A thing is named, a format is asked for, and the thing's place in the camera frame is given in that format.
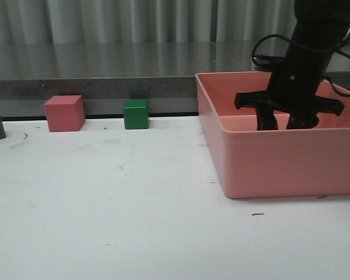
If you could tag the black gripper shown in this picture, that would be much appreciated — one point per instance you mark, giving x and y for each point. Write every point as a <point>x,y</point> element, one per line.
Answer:
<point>289,92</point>

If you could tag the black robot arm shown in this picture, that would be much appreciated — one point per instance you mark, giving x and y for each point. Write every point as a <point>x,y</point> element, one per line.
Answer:
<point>322,29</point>

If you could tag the pink plastic bin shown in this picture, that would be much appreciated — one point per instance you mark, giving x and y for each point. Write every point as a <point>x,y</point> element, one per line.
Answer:
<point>281,163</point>

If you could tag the green cube near bin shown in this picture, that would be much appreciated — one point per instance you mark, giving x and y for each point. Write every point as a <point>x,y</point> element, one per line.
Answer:
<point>136,114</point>

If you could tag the grey stone countertop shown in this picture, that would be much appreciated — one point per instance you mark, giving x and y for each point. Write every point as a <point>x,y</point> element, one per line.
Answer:
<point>115,71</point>

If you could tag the pink wooden cube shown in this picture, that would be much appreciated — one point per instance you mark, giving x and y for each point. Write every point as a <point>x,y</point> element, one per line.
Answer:
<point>65,113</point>

